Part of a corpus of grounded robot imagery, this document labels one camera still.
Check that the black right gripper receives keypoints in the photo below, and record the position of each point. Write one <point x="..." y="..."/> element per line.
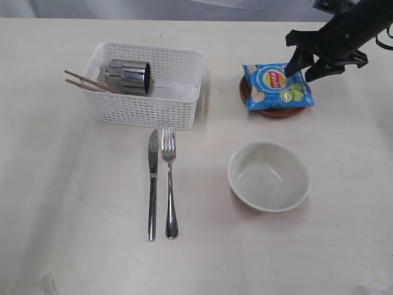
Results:
<point x="325" y="51"/>

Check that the blue chips bag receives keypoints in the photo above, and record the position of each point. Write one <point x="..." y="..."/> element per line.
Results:
<point x="270" y="88"/>

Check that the brown round plate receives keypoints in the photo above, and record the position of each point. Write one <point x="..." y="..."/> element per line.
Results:
<point x="245" y="93"/>

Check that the pale green bowl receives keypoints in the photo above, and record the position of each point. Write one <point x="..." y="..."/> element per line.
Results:
<point x="268" y="177"/>

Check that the white perforated plastic basket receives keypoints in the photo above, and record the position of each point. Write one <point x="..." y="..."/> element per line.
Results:
<point x="150" y="86"/>

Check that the silver fork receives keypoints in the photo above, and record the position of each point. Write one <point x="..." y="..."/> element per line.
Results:
<point x="168" y="151"/>

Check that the silver table knife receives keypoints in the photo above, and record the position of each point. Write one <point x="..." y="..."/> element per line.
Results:
<point x="153" y="169"/>

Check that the stainless steel cup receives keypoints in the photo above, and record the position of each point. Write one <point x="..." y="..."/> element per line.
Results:
<point x="128" y="76"/>

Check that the wooden chopstick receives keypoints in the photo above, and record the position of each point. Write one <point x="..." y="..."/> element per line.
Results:
<point x="93" y="83"/>
<point x="83" y="86"/>

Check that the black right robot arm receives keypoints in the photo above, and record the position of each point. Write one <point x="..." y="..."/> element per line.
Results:
<point x="366" y="19"/>

